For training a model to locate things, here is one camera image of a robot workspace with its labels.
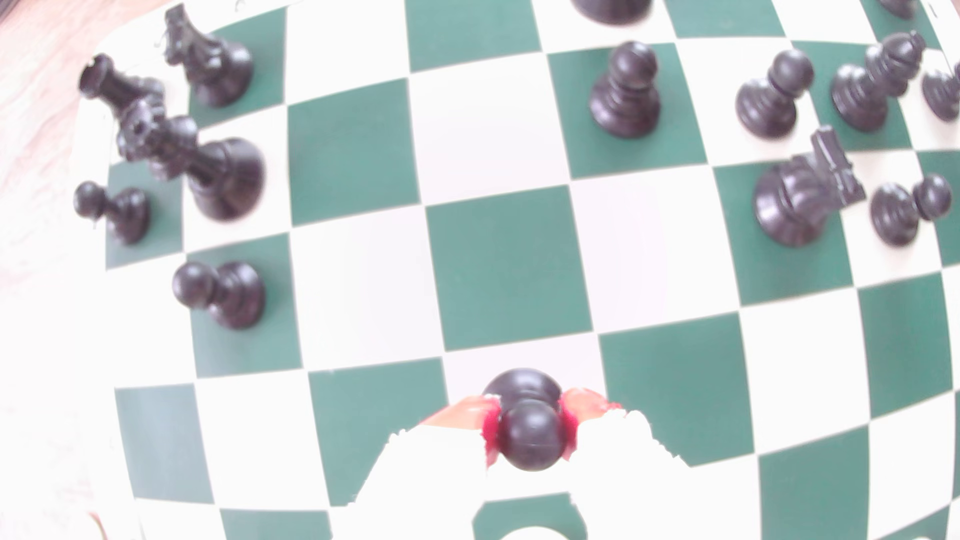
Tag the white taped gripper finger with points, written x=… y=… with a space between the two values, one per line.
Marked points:
x=630 y=472
x=427 y=472

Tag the green and white chess mat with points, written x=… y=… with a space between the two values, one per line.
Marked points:
x=510 y=266

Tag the black chess pawn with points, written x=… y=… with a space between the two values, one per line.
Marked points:
x=941 y=94
x=896 y=214
x=626 y=105
x=529 y=439
x=236 y=294
x=127 y=216
x=765 y=109

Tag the black chess knight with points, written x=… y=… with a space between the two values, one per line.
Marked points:
x=795 y=202
x=221 y=75

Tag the black chess king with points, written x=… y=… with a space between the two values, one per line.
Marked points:
x=611 y=9

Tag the black chess bishop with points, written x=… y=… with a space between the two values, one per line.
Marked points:
x=859 y=97

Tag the black chess rook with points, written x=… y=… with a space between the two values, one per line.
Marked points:
x=112 y=82

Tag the black chess queen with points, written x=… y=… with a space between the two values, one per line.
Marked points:
x=225 y=176

